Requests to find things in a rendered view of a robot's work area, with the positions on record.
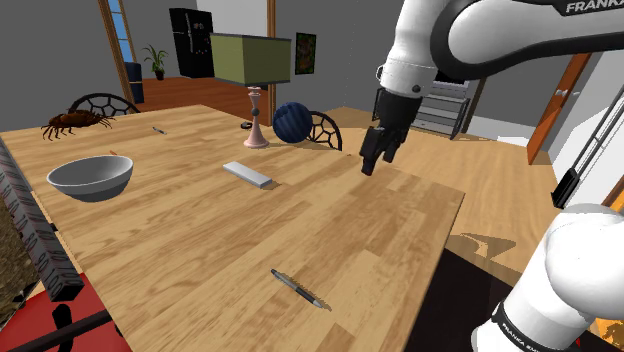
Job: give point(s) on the orange wooden door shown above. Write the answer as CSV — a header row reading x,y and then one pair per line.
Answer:
x,y
556,107

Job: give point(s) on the brown crab figure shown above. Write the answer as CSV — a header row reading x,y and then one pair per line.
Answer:
x,y
73,119

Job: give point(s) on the red seat with black bar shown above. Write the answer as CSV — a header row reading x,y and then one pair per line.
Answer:
x,y
34,317

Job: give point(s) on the wooden framed window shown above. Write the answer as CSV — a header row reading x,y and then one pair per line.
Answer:
x,y
119,29

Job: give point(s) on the black fridge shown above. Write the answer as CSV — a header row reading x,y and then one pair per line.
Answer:
x,y
192,44

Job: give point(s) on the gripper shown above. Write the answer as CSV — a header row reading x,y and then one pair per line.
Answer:
x,y
397,112

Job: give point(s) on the black rod with block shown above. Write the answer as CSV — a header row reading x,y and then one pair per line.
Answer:
x,y
565,187

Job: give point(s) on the blue cabinet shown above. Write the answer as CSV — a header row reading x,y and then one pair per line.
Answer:
x,y
135,83

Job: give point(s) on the grey bowl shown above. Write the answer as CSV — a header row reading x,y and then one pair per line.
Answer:
x,y
90,178

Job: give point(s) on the dark wall picture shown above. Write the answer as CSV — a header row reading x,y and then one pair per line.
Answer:
x,y
305,53

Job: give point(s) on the black patterned long box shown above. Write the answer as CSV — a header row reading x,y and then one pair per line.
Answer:
x,y
34,229

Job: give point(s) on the grey flat bar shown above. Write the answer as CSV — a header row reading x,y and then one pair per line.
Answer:
x,y
247,174

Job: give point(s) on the potted green plant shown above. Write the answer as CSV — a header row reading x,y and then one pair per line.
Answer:
x,y
157,61

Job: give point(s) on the black hexagon back chair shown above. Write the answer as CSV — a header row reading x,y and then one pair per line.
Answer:
x,y
97,100
327,129

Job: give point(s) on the blue ball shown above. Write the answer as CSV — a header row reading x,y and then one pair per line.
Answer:
x,y
292,122

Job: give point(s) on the small dark pen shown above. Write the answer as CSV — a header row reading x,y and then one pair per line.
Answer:
x,y
159,130

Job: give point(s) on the small black object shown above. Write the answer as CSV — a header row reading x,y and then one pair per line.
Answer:
x,y
245,126

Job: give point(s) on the green shade pink lamp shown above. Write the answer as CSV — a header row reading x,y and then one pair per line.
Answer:
x,y
248,61

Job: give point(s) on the wooden table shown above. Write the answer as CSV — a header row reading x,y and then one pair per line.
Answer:
x,y
195,234

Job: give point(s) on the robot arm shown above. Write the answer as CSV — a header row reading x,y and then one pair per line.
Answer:
x,y
560,273

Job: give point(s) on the grey drawer shelf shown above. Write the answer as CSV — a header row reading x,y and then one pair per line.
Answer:
x,y
441,109

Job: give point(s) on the black and grey pen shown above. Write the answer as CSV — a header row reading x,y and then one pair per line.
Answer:
x,y
295,286

